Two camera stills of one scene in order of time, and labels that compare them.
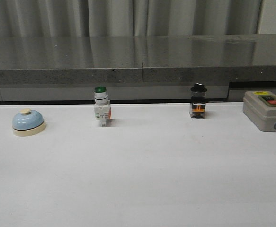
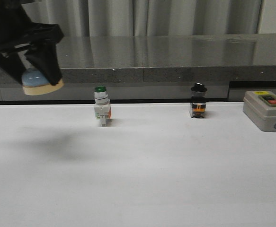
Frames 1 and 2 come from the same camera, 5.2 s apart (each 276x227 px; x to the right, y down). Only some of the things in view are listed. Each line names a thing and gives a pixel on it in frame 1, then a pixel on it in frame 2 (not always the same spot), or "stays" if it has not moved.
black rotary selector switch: x=198 y=101 stays
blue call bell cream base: x=28 y=123 to x=34 y=82
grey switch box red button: x=266 y=111 stays
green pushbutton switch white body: x=102 y=108 stays
